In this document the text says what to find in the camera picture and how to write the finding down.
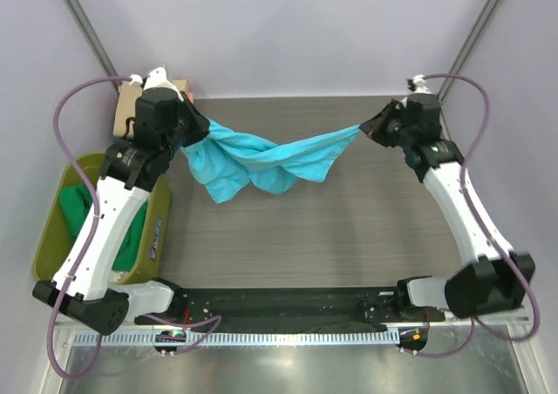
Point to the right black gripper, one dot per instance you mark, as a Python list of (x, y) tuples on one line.
[(384, 120)]

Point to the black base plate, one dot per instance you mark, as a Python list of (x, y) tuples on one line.
[(369, 305)]

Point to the olive green plastic bin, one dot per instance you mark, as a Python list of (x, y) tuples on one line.
[(55, 243)]

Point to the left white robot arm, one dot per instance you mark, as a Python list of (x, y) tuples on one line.
[(80, 289)]

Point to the right aluminium corner post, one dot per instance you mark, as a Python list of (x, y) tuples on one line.
[(479, 27)]

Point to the aluminium corner post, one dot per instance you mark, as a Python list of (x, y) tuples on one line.
[(479, 27), (89, 34)]

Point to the light blue t shirt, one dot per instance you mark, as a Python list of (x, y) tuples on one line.
[(227, 161)]

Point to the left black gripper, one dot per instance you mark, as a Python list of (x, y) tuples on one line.
[(192, 121)]

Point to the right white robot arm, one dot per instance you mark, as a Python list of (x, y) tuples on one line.
[(493, 274)]

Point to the green t shirt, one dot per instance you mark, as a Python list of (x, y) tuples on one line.
[(75, 203)]

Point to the left aluminium corner post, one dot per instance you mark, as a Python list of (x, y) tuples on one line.
[(89, 34)]

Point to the folded beige t shirt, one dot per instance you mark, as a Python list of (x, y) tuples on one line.
[(126, 103)]

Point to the white slotted cable duct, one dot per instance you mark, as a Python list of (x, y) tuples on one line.
[(169, 338)]

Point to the white t shirt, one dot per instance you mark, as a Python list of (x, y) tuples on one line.
[(116, 276)]

